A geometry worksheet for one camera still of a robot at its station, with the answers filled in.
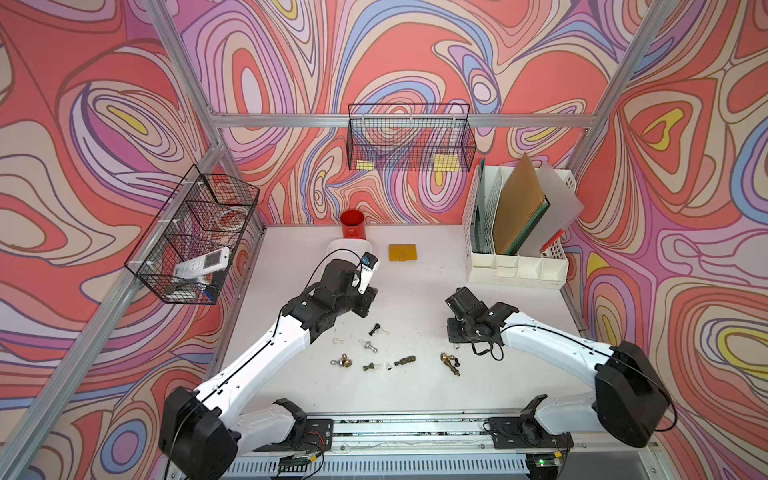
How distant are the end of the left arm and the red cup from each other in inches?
18.7

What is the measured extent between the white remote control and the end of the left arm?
0.24 meters

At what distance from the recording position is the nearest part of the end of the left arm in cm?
54

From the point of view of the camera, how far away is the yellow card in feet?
3.70

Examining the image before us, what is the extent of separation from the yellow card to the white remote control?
0.59 metres

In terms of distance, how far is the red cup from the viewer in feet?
3.61

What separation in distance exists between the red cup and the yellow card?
0.13 meters
